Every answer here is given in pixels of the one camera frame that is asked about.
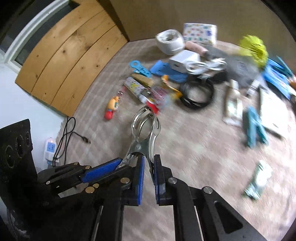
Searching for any black coiled cable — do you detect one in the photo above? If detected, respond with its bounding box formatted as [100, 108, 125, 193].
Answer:
[179, 71, 230, 110]

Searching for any white tape roll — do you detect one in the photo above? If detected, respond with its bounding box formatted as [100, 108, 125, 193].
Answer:
[155, 29, 185, 56]

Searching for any patterned tissue pack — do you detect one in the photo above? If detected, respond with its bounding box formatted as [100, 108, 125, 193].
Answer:
[183, 23, 217, 46]

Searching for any blue plastic clothespin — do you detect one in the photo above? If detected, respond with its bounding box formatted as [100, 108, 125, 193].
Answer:
[243, 106, 268, 148]

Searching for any red white candy wrapper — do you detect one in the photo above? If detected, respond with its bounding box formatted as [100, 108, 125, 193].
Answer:
[138, 85, 182, 114]

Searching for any white charger with cable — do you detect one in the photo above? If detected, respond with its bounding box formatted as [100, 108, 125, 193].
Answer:
[168, 50, 227, 75]

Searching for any white blue label card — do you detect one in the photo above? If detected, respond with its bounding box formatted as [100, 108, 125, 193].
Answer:
[259, 88, 295, 137]

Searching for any silver metal clamp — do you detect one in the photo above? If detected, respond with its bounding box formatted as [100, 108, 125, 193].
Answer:
[116, 105, 161, 183]

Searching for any blue snack packet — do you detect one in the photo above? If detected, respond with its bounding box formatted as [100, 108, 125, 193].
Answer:
[263, 66, 290, 100]

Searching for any grey cloth pouch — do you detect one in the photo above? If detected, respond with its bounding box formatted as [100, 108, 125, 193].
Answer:
[205, 46, 260, 88]

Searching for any orange toy keychain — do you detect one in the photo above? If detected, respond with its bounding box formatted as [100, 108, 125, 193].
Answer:
[104, 96, 119, 121]

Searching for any wooden board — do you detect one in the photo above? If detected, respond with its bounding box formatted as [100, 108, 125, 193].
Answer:
[15, 1, 128, 116]

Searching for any black floor cable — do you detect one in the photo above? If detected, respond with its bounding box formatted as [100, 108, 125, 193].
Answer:
[52, 116, 91, 167]

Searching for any small cream lotion tube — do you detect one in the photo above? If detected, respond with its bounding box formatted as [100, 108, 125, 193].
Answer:
[223, 79, 243, 126]

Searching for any blue silicone case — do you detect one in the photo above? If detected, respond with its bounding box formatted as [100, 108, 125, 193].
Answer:
[149, 60, 188, 84]

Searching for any white power strip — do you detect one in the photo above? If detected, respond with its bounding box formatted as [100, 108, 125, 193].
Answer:
[44, 138, 57, 162]

